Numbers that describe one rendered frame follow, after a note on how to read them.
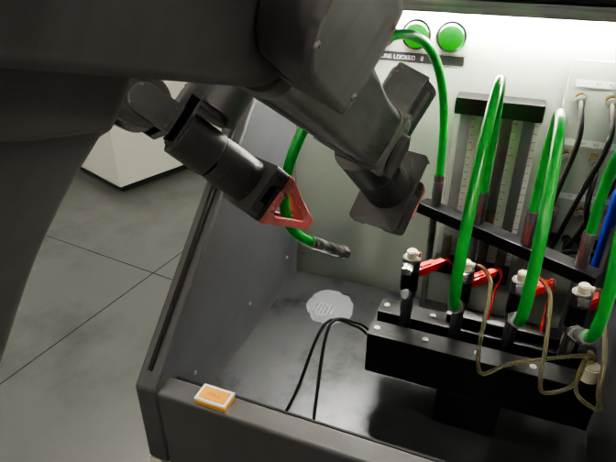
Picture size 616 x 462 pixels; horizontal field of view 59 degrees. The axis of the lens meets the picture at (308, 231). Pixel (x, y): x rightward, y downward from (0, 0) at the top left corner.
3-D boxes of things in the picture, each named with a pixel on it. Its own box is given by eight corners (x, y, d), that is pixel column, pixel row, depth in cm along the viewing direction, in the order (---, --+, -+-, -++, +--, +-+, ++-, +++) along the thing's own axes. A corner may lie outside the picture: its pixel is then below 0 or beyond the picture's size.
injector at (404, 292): (387, 371, 92) (397, 267, 81) (394, 352, 96) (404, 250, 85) (403, 376, 91) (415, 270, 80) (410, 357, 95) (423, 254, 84)
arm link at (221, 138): (151, 147, 64) (165, 146, 59) (182, 98, 65) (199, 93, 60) (199, 179, 67) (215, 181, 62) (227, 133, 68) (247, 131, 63)
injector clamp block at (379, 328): (362, 400, 95) (367, 332, 87) (377, 361, 103) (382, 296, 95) (574, 462, 84) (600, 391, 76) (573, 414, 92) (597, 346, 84)
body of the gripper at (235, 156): (259, 162, 73) (216, 128, 69) (290, 174, 64) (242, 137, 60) (232, 202, 73) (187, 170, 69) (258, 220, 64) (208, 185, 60)
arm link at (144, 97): (111, 113, 64) (121, 102, 56) (164, 34, 66) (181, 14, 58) (197, 170, 69) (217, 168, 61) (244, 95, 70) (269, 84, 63)
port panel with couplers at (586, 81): (533, 235, 100) (574, 62, 85) (533, 226, 103) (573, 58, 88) (610, 248, 96) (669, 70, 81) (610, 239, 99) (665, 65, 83)
